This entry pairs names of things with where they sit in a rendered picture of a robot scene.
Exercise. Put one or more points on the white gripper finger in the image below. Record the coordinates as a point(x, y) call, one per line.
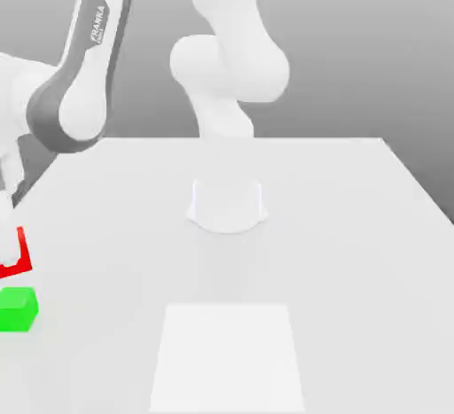
point(7, 247)

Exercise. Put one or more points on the small red cube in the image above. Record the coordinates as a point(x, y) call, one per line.
point(24, 251)

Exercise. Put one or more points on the small green cube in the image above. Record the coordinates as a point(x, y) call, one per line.
point(16, 309)

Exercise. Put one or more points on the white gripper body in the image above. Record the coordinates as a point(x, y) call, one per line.
point(5, 208)

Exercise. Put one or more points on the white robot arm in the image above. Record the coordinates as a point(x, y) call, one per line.
point(230, 66)

